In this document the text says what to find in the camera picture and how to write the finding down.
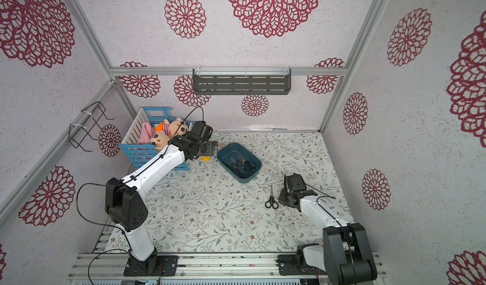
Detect small black scissors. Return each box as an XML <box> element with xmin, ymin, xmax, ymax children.
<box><xmin>265</xmin><ymin>184</ymin><xmax>279</xmax><ymax>210</ymax></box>

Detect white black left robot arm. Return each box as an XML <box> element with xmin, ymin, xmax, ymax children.
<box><xmin>105</xmin><ymin>121</ymin><xmax>213</xmax><ymax>262</ymax></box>

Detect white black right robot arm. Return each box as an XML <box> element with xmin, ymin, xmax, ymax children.
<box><xmin>277</xmin><ymin>174</ymin><xmax>378</xmax><ymax>284</ymax></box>

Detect teal plastic storage box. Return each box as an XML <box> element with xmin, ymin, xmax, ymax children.
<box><xmin>217</xmin><ymin>143</ymin><xmax>262</xmax><ymax>184</ymax></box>

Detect rear pink pig plush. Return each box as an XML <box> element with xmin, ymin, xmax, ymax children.
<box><xmin>155</xmin><ymin>118</ymin><xmax>189</xmax><ymax>138</ymax></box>

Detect pink pig plush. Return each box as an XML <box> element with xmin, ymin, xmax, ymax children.
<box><xmin>149</xmin><ymin>131</ymin><xmax>171</xmax><ymax>152</ymax></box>
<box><xmin>155</xmin><ymin>118</ymin><xmax>189</xmax><ymax>138</ymax></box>

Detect front pink pig plush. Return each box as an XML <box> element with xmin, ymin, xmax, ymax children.
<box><xmin>149</xmin><ymin>131</ymin><xmax>171</xmax><ymax>152</ymax></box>

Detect pink fluffy plush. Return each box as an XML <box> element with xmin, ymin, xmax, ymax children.
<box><xmin>137</xmin><ymin>122</ymin><xmax>153</xmax><ymax>144</ymax></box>

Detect grey wall shelf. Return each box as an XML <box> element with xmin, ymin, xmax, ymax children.
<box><xmin>192</xmin><ymin>68</ymin><xmax>292</xmax><ymax>96</ymax></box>

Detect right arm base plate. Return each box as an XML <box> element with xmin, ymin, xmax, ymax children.
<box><xmin>277</xmin><ymin>243</ymin><xmax>327</xmax><ymax>277</ymax></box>

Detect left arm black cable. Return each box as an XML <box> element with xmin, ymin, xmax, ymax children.
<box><xmin>75</xmin><ymin>182</ymin><xmax>132</xmax><ymax>248</ymax></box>

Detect black wire wall rack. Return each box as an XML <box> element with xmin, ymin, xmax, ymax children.
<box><xmin>67</xmin><ymin>101</ymin><xmax>114</xmax><ymax>153</ymax></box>

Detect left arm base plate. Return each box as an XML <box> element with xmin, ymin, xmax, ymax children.
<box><xmin>124</xmin><ymin>250</ymin><xmax>179</xmax><ymax>277</ymax></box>

